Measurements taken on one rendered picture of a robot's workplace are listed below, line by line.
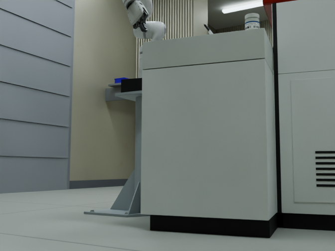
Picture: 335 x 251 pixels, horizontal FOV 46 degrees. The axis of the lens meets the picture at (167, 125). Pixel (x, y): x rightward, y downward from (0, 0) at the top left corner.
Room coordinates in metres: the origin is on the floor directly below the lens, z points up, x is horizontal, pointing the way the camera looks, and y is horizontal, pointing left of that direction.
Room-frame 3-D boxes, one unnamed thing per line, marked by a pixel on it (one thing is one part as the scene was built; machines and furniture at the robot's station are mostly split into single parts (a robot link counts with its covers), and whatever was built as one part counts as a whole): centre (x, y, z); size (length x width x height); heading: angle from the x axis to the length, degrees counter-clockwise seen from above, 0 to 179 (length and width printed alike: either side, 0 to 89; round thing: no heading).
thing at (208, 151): (2.36, -0.32, 0.41); 0.96 x 0.64 x 0.82; 159
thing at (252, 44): (2.07, -0.22, 0.89); 0.62 x 0.35 x 0.14; 69
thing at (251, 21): (1.89, -0.41, 1.01); 0.07 x 0.07 x 0.10
